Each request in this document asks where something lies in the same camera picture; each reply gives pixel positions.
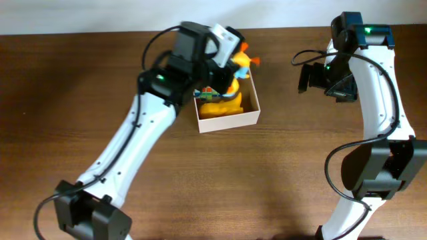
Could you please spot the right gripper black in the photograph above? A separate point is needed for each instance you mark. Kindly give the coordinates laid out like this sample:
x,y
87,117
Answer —
x,y
307,78

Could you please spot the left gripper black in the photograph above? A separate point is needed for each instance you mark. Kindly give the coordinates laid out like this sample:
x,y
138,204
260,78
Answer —
x,y
217,80

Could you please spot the rubik's cube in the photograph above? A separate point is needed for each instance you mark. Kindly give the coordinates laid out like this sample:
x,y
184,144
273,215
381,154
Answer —
x,y
206,94

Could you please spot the orange blue duck toy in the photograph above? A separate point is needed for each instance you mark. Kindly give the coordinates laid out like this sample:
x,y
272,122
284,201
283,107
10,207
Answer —
x,y
244,62

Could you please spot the orange dinosaur toy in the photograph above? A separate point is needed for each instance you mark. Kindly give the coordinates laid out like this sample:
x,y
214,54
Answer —
x,y
222,108

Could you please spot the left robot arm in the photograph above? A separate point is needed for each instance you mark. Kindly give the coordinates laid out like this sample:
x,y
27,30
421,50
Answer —
x,y
90,208

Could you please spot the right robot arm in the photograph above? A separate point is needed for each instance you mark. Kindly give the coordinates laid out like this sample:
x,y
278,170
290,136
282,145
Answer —
x,y
358,65

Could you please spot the cardboard box container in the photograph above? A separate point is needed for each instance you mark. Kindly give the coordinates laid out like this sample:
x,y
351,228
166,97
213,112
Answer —
x,y
250,115

